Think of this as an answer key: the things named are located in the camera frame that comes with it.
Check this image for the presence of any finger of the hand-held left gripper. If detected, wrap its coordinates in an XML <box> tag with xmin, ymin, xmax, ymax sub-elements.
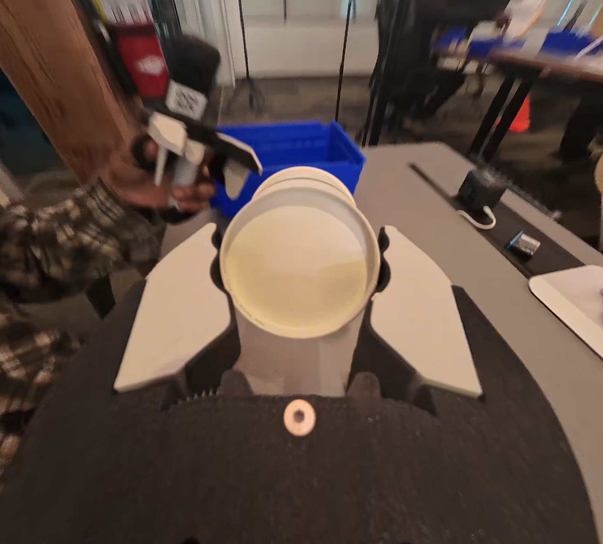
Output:
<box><xmin>210</xmin><ymin>130</ymin><xmax>263</xmax><ymax>175</ymax></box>
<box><xmin>224</xmin><ymin>163</ymin><xmax>250</xmax><ymax>200</ymax></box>

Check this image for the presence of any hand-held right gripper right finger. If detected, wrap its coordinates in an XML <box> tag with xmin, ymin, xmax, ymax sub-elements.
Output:
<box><xmin>369</xmin><ymin>225</ymin><xmax>484</xmax><ymax>399</ymax></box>

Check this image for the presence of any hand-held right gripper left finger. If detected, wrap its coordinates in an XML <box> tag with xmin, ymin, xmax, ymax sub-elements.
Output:
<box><xmin>113</xmin><ymin>223</ymin><xmax>237</xmax><ymax>393</ymax></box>

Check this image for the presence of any white paper cup green band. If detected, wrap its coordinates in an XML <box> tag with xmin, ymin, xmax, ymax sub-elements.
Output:
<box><xmin>219</xmin><ymin>166</ymin><xmax>381</xmax><ymax>340</ymax></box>

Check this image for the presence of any person's left forearm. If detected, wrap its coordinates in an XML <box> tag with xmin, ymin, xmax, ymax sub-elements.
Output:
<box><xmin>0</xmin><ymin>179</ymin><xmax>166</xmax><ymax>483</ymax></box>

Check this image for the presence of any person's left hand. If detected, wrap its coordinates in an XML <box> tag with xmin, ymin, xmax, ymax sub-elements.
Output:
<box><xmin>109</xmin><ymin>166</ymin><xmax>217</xmax><ymax>224</ymax></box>

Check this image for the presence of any red fire extinguisher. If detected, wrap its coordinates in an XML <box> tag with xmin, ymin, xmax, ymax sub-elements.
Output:
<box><xmin>115</xmin><ymin>24</ymin><xmax>169</xmax><ymax>98</ymax></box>

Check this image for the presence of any blue plastic bin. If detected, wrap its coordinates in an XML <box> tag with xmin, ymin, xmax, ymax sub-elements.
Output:
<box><xmin>209</xmin><ymin>120</ymin><xmax>367</xmax><ymax>218</ymax></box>

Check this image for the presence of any small black battery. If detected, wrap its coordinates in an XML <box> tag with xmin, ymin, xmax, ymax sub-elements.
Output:
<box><xmin>506</xmin><ymin>230</ymin><xmax>541</xmax><ymax>258</ymax></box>

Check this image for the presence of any wooden pillar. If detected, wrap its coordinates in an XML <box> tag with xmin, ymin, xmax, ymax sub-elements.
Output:
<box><xmin>0</xmin><ymin>0</ymin><xmax>137</xmax><ymax>183</ymax></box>

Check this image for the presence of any black battery charger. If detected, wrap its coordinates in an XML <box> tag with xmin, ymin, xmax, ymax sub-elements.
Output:
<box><xmin>458</xmin><ymin>169</ymin><xmax>508</xmax><ymax>211</ymax></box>

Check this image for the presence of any orange traffic cone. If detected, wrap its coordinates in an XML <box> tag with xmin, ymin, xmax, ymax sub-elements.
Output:
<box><xmin>509</xmin><ymin>93</ymin><xmax>531</xmax><ymax>133</ymax></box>

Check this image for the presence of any blue plastic tray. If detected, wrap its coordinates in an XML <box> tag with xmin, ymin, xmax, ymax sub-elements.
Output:
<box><xmin>542</xmin><ymin>30</ymin><xmax>603</xmax><ymax>57</ymax></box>
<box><xmin>438</xmin><ymin>27</ymin><xmax>524</xmax><ymax>60</ymax></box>

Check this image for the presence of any wooden-top desk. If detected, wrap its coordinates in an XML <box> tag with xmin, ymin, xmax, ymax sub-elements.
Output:
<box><xmin>471</xmin><ymin>49</ymin><xmax>603</xmax><ymax>159</ymax></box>

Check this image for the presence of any white charger cable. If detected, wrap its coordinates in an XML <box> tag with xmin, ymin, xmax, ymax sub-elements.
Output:
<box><xmin>457</xmin><ymin>205</ymin><xmax>497</xmax><ymax>230</ymax></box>

